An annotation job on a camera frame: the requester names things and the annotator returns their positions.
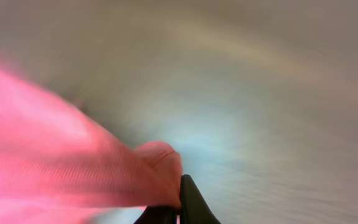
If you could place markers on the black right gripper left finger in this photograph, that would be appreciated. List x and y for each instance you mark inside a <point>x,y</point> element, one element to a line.
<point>158,215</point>

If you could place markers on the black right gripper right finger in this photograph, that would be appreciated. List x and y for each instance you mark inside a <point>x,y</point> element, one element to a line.
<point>194,209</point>

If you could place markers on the red polo shirt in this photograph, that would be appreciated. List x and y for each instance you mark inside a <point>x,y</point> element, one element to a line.
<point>59,166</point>

